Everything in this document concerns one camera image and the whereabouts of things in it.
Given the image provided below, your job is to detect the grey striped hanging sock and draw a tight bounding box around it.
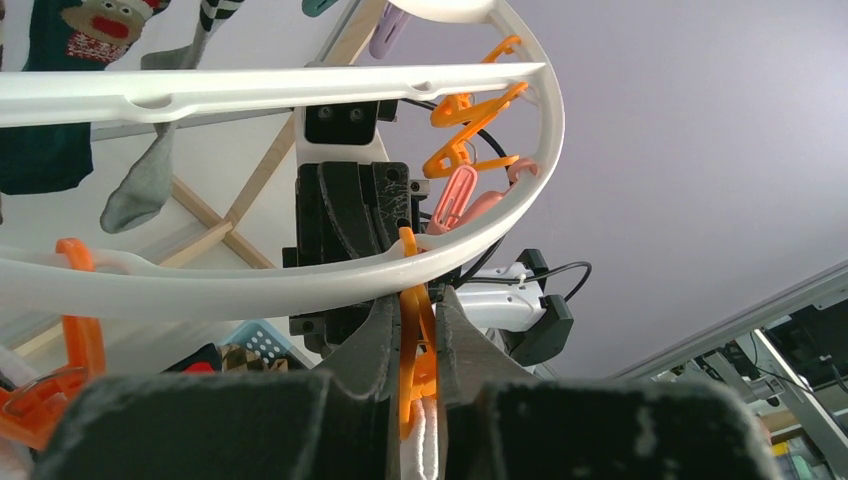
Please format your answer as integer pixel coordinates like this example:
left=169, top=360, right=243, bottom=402
left=100, top=0, right=243, bottom=234

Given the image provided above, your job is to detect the purple clothespin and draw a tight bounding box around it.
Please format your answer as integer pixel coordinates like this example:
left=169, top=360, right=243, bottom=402
left=368, top=3, right=411, bottom=59

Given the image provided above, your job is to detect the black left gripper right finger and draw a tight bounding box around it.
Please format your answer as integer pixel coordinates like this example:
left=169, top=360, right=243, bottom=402
left=435, top=288, right=781, bottom=479

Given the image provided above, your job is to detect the orange clothespin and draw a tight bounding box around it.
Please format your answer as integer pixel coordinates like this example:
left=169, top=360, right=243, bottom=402
left=422, top=81, right=530, bottom=180
left=397, top=227, right=440, bottom=442
left=430, top=35, right=522, bottom=128
left=0, top=238, right=107, bottom=453

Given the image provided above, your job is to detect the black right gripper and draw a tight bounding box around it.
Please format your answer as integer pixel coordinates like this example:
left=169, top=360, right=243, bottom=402
left=281, top=160, right=462, bottom=359

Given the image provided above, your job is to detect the wooden drying rack frame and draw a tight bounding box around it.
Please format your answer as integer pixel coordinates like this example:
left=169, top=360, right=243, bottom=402
left=1, top=1, right=387, bottom=357

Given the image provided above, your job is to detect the green christmas hanging sock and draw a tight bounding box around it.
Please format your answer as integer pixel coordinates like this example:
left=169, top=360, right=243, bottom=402
left=1, top=1, right=169, bottom=195

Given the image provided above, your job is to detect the teal clothespin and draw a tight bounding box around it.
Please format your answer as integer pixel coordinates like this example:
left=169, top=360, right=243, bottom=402
left=301, top=0, right=337, bottom=18

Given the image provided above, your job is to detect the light blue plastic basket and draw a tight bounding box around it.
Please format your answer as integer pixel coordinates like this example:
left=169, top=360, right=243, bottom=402
left=220, top=319, right=295, bottom=366

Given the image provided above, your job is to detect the red sock in basket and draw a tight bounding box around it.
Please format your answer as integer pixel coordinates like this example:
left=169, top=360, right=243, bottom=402
left=165, top=343, right=222, bottom=373

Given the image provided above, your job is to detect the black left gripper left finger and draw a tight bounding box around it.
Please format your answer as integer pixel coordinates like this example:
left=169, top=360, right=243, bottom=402
left=33, top=295, right=401, bottom=479

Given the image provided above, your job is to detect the white round sock hanger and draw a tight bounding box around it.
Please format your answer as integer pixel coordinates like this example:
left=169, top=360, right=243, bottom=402
left=1, top=1, right=565, bottom=322

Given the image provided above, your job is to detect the pink clothespin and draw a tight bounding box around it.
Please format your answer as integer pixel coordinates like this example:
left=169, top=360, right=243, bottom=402
left=424, top=157, right=540, bottom=236

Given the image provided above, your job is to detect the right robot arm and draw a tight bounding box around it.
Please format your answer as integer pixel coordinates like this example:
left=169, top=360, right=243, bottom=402
left=282, top=161, right=574, bottom=367

